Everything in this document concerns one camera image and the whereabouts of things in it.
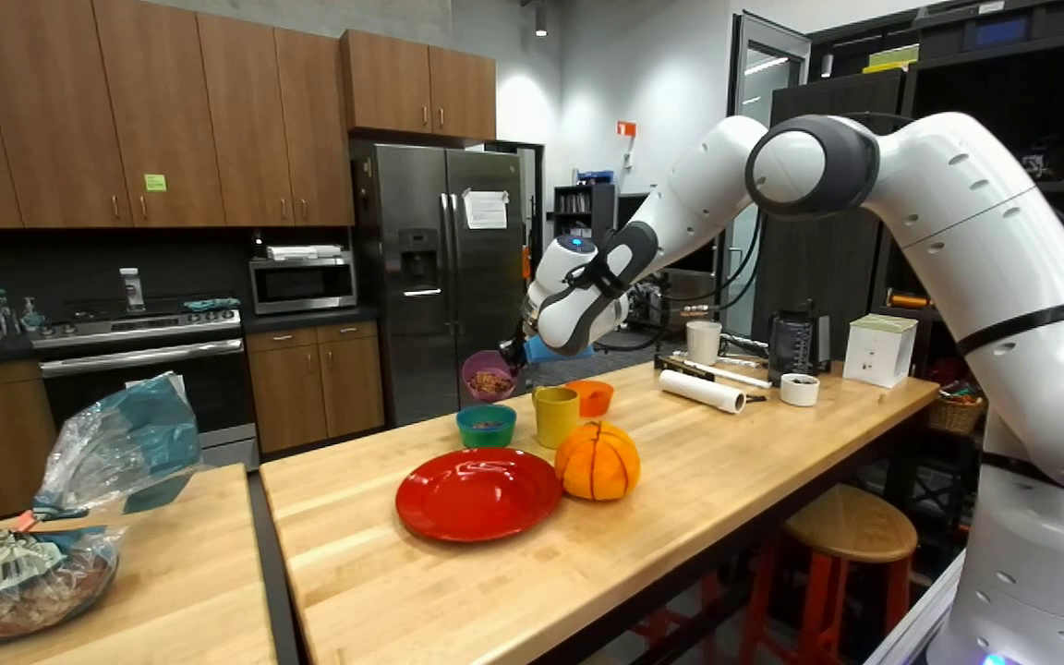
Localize purple plastic bowl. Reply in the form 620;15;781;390
459;346;526;405

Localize teal blue bowl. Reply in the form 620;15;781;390
455;402;520;449

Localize orange bowl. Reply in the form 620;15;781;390
573;375;616;421

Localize yellow cup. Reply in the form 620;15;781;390
529;384;583;449

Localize stainless steel refrigerator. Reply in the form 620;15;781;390
350;136;532;427

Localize orange pumpkin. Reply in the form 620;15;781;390
552;416;644;506

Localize white paper on refrigerator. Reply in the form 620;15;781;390
462;188;513;235

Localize red plate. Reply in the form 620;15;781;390
392;447;564;547

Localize dark bookshelf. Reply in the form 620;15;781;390
552;181;620;252

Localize white cup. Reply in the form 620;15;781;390
683;316;726;367

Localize white paper towel roll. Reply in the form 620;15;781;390
654;367;752;416

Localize brown base cabinet beside refrigerator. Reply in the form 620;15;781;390
244;316;390;457

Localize silver microwave oven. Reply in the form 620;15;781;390
248;252;358;320

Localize dark water jug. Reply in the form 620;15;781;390
764;305;834;375

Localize white cardboard box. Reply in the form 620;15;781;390
844;311;922;390

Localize stainless steel stove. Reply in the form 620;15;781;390
26;301;253;434

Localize glass door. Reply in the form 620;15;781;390
717;10;813;342

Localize wooden stool with red legs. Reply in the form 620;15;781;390
736;481;922;665

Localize clear plastic food bag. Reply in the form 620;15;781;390
0;370;204;649

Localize black metal shelf rack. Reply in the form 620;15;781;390
769;0;1064;374

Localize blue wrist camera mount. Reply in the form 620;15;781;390
513;331;563;370

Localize brown wall cabinet above refrigerator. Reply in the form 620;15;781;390
342;31;498;143

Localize long brown wall cabinets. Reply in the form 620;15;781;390
0;0;358;231

